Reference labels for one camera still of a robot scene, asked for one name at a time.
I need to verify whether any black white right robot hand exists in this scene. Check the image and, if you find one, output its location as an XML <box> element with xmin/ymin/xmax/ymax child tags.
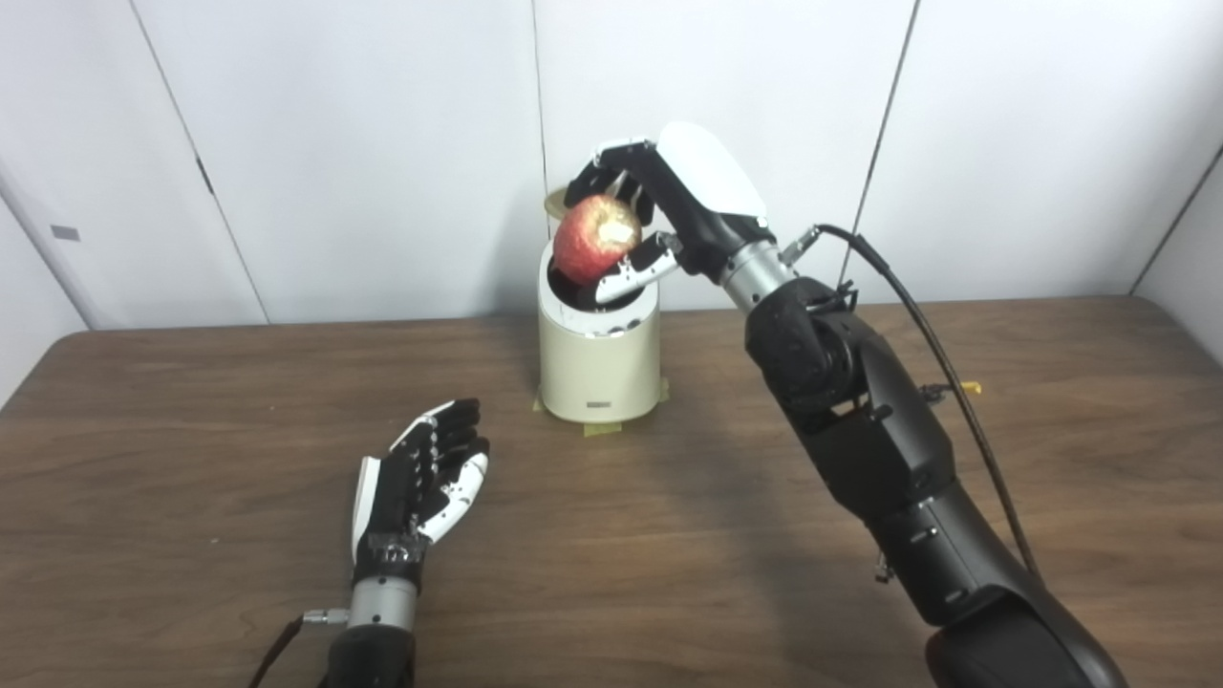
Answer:
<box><xmin>564</xmin><ymin>121</ymin><xmax>777</xmax><ymax>307</ymax></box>

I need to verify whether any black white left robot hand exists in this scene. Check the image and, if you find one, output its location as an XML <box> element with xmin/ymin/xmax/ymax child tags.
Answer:
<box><xmin>351</xmin><ymin>398</ymin><xmax>491</xmax><ymax>589</ymax></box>

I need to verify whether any red apple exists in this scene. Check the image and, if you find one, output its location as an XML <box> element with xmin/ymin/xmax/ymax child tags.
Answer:
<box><xmin>552</xmin><ymin>195</ymin><xmax>643</xmax><ymax>285</ymax></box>

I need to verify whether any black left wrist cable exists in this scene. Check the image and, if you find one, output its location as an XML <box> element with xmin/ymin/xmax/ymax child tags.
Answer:
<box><xmin>248</xmin><ymin>609</ymin><xmax>353</xmax><ymax>688</ymax></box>

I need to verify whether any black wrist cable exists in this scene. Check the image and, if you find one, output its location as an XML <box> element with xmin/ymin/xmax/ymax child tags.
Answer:
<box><xmin>248</xmin><ymin>609</ymin><xmax>353</xmax><ymax>688</ymax></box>
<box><xmin>783</xmin><ymin>225</ymin><xmax>1042</xmax><ymax>584</ymax></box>

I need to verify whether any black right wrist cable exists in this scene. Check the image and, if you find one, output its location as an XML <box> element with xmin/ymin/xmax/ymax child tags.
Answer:
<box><xmin>783</xmin><ymin>225</ymin><xmax>1042</xmax><ymax>584</ymax></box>

